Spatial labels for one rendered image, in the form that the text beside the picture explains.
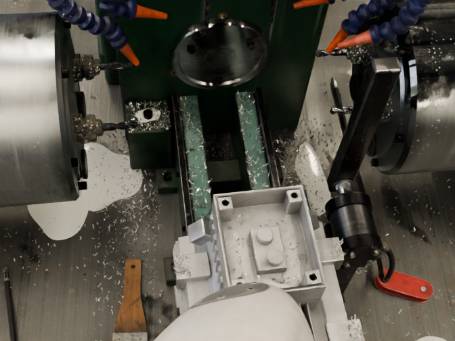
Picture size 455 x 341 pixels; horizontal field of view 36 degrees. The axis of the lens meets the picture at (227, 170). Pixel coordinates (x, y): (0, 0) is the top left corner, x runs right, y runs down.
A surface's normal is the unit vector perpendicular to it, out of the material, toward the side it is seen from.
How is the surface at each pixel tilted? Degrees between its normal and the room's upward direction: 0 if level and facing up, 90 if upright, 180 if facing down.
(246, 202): 90
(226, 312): 52
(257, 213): 0
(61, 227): 0
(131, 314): 0
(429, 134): 70
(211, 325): 48
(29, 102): 32
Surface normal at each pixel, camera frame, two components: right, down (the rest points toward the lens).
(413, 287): 0.06, -0.52
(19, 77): 0.11, -0.18
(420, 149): 0.14, 0.71
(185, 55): 0.13, 0.85
